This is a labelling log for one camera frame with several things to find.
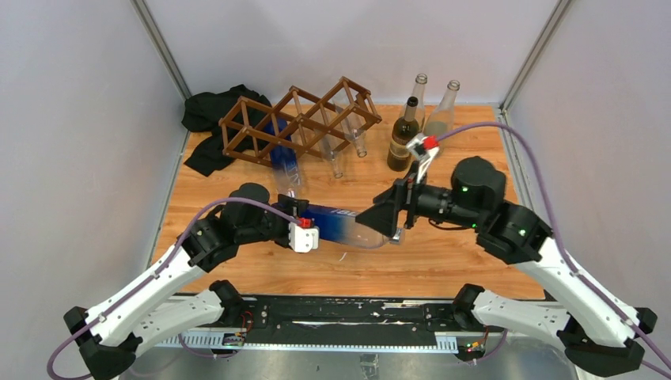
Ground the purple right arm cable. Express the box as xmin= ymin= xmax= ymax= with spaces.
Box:
xmin=426 ymin=122 xmax=671 ymax=378

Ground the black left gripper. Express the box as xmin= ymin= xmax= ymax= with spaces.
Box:
xmin=238 ymin=196 xmax=309 ymax=246

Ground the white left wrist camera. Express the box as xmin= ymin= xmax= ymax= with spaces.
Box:
xmin=288 ymin=218 xmax=320 ymax=253

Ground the blue clear bottle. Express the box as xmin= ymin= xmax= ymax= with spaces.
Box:
xmin=269 ymin=146 xmax=302 ymax=198

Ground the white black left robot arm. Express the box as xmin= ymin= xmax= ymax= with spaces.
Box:
xmin=54 ymin=183 xmax=320 ymax=379

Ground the aluminium table edge rail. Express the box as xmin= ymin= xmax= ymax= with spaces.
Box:
xmin=499 ymin=129 xmax=544 ymax=214

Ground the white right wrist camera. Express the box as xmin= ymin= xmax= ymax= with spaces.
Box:
xmin=405 ymin=133 xmax=440 ymax=183

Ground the dark green wine bottle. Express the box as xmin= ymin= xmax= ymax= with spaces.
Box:
xmin=387 ymin=96 xmax=420 ymax=172

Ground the brown wooden wine rack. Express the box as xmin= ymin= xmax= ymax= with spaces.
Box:
xmin=219 ymin=77 xmax=381 ymax=167

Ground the clear bottle with black label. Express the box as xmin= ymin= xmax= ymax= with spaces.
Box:
xmin=400 ymin=73 xmax=429 ymax=132

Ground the small clear bottle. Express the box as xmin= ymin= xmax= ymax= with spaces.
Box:
xmin=319 ymin=135 xmax=343 ymax=179
xmin=340 ymin=112 xmax=367 ymax=158

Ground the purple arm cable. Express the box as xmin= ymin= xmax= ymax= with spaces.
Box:
xmin=46 ymin=196 xmax=305 ymax=380
xmin=426 ymin=122 xmax=671 ymax=378

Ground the black cloth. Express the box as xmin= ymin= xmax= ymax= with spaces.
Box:
xmin=182 ymin=84 xmax=271 ymax=177

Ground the clear plain glass bottle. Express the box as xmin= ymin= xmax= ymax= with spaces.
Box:
xmin=423 ymin=79 xmax=461 ymax=138

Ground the blue clear bottle lettered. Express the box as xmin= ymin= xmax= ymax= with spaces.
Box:
xmin=300 ymin=204 xmax=404 ymax=249

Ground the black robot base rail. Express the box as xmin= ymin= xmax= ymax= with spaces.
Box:
xmin=178 ymin=293 xmax=507 ymax=352

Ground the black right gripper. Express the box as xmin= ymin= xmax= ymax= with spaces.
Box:
xmin=354 ymin=160 xmax=484 ymax=238

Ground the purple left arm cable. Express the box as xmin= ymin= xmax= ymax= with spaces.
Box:
xmin=46 ymin=196 xmax=305 ymax=380

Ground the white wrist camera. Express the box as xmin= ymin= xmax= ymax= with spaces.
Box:
xmin=288 ymin=218 xmax=320 ymax=253
xmin=405 ymin=133 xmax=440 ymax=183

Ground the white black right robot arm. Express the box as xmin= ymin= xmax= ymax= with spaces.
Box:
xmin=355 ymin=156 xmax=657 ymax=378

